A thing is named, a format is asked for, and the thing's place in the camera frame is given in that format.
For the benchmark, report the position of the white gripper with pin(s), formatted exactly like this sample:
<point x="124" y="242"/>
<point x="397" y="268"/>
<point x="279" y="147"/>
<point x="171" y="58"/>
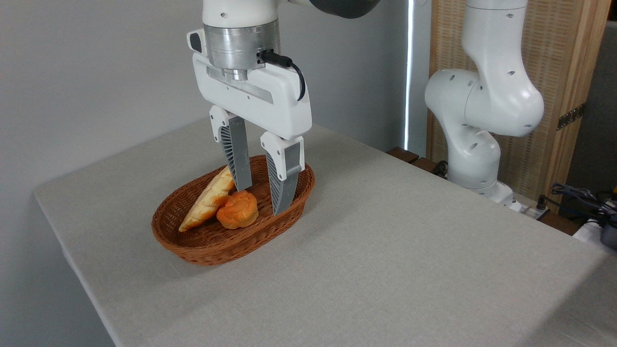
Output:
<point x="270" y="108"/>

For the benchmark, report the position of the long golden bread loaf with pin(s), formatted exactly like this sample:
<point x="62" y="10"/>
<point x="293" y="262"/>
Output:
<point x="207" y="200"/>

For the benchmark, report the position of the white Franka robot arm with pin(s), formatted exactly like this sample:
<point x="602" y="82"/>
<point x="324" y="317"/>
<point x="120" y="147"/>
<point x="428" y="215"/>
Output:
<point x="491" y="96"/>

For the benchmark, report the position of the round orange bread bun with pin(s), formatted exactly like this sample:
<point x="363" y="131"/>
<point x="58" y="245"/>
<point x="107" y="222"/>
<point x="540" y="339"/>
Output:
<point x="237" y="211"/>

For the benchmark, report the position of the brown wicker oval basket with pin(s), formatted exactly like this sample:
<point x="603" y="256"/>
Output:
<point x="202" y="246"/>

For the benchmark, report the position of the dark wooden furniture edge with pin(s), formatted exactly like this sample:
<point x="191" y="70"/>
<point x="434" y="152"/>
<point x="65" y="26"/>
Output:
<point x="409" y="156"/>

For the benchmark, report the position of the grey linen tablecloth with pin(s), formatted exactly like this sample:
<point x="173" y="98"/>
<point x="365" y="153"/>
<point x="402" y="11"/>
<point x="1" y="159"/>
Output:
<point x="385" y="260"/>

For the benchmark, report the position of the metal screen hinge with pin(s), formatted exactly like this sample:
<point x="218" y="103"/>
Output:
<point x="571" y="116"/>

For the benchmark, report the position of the dark grey device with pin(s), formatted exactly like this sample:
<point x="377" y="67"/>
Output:
<point x="610" y="233"/>

